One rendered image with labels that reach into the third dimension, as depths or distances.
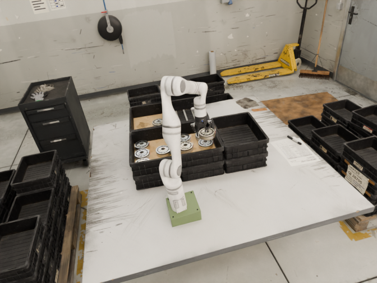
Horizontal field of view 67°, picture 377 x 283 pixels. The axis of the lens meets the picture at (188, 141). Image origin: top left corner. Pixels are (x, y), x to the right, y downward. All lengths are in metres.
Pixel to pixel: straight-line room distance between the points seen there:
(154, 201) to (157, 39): 3.60
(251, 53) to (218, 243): 4.44
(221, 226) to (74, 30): 4.01
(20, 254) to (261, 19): 4.84
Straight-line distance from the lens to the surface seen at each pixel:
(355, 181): 2.57
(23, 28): 5.10
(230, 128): 2.18
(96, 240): 1.74
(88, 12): 4.92
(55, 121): 3.22
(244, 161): 1.93
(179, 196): 1.56
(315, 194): 1.89
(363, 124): 2.99
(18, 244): 2.27
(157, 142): 2.10
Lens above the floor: 1.98
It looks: 34 degrees down
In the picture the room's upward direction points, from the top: 6 degrees counter-clockwise
